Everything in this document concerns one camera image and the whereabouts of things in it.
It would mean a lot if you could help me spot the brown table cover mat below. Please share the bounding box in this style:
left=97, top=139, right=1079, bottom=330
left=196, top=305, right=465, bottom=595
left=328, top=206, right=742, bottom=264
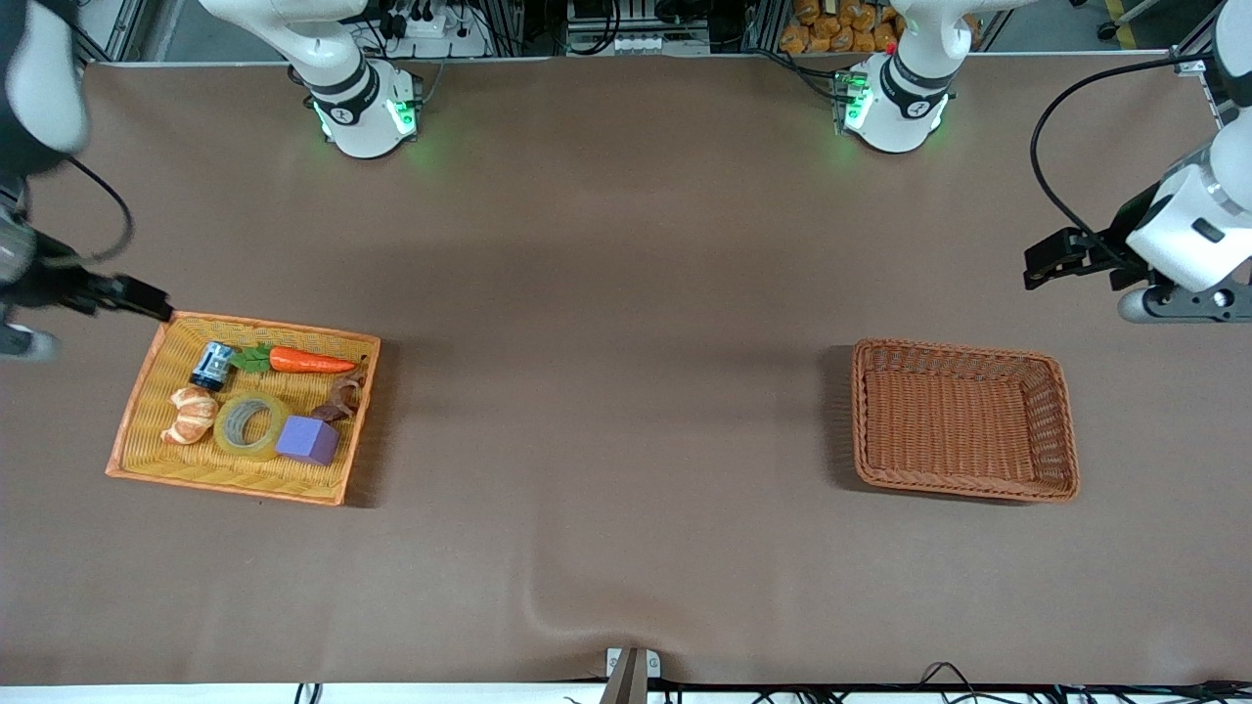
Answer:
left=0, top=54, right=1252, bottom=685

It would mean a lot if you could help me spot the orange packaged bread pile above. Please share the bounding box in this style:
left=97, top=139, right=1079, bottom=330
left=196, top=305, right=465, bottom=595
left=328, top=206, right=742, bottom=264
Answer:
left=780, top=0, right=903, bottom=56

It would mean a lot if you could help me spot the yellow wicker basket orange rim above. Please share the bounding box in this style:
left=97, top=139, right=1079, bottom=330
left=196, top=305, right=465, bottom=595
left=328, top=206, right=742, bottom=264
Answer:
left=105, top=311, right=381, bottom=506

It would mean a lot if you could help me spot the purple foam cube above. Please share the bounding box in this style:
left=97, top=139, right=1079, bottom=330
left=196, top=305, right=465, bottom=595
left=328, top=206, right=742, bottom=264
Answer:
left=274, top=415, right=341, bottom=467

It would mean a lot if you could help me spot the toy croissant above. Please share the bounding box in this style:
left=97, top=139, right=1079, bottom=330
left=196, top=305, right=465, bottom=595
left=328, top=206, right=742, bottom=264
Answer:
left=160, top=385, right=221, bottom=447

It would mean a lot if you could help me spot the black cable bundle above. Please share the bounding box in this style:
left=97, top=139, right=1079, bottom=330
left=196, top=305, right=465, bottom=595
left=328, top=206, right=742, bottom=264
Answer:
left=646, top=661, right=1252, bottom=704

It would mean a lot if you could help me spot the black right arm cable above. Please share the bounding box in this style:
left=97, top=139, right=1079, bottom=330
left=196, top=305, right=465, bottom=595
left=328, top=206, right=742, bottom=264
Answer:
left=67, top=156, right=135, bottom=263

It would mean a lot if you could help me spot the metal table edge bracket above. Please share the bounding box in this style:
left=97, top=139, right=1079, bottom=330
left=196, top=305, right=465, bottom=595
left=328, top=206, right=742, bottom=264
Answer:
left=602, top=646, right=663, bottom=704

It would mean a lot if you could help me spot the brown toy horse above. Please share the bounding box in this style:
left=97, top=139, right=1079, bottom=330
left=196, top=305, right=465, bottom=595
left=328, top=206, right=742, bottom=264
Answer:
left=311, top=357, right=369, bottom=423

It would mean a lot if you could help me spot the white long power strip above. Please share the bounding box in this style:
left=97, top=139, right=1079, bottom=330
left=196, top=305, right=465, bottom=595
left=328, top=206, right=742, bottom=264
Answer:
left=567, top=29, right=711, bottom=57

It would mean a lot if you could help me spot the aluminium frame profile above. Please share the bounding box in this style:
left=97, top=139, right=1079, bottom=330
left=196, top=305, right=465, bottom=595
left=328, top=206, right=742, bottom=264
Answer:
left=1172, top=0, right=1252, bottom=133
left=70, top=0, right=148, bottom=66

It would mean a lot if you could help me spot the brown wicker basket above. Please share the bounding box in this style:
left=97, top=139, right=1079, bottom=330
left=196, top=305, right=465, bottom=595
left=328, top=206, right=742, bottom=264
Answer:
left=849, top=338, right=1081, bottom=504

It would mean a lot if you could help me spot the small blue labelled jar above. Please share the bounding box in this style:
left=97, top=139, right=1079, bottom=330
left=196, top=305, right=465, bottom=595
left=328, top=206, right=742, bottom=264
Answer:
left=189, top=341, right=237, bottom=393

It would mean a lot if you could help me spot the white power strip with plugs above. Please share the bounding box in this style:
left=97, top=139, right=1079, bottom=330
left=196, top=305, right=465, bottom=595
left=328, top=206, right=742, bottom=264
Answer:
left=377, top=0, right=492, bottom=60

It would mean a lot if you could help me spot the orange toy carrot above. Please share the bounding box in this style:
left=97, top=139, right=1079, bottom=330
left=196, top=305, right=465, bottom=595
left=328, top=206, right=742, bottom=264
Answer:
left=230, top=342, right=359, bottom=376

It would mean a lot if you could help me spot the yellowish clear tape roll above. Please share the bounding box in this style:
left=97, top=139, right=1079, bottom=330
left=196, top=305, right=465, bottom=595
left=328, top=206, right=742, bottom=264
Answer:
left=213, top=391, right=292, bottom=462

